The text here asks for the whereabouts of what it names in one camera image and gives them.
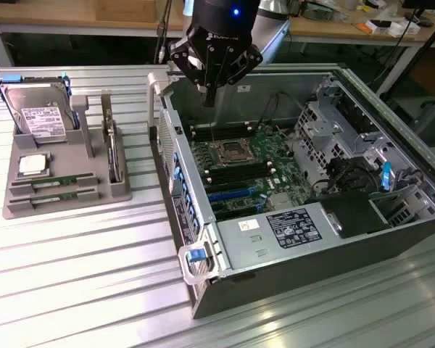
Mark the silver hard disk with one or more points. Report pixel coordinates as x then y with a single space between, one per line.
40 116

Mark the black slanted pole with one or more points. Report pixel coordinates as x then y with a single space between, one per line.
433 47

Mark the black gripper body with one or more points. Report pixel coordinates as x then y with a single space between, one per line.
221 29

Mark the green RAM stick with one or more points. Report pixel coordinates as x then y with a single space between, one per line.
58 198
63 180

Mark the metal CPU socket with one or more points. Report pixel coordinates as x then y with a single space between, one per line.
235 152

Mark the grey metal device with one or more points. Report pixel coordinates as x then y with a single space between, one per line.
320 12

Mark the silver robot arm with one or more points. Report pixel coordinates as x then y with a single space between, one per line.
272 32

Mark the CPU chip with silver lid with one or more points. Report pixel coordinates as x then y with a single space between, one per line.
32 165

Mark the silver disk bay cage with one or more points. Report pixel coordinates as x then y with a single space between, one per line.
322 127

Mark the black plastic shroud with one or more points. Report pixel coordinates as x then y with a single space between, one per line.
355 214

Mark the blue disk carrier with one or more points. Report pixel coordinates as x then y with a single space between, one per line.
12 78

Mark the grey parts rack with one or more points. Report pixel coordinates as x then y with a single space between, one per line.
76 163

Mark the orange and white box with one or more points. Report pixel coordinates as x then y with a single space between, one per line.
369 27

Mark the open PC case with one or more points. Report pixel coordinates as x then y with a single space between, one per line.
311 275

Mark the RAM slot with white latches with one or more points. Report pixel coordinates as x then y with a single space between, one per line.
257 164
257 172
224 129

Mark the silver finned heatsink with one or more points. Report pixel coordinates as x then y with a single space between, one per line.
279 201

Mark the silver power supply unit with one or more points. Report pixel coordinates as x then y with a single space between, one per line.
246 246

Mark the long black expansion slot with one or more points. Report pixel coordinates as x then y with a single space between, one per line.
232 185

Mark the black monitor stand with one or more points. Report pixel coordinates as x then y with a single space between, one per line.
417 5

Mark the brown cardboard box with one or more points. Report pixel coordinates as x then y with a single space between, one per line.
127 9

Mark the thin metal locking lever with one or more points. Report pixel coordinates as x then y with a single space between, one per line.
213 134

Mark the graphics card with metal bracket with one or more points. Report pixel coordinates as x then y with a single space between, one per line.
112 152

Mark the green motherboard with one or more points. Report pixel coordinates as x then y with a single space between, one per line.
275 145

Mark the black expansion slot blue clip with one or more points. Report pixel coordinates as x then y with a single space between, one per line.
235 213

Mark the blue case release latch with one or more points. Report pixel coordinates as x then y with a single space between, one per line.
195 255

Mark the blue disk bay clip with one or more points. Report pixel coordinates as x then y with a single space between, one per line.
386 177

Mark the wooden workbench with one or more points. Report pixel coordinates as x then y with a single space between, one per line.
330 32
58 14

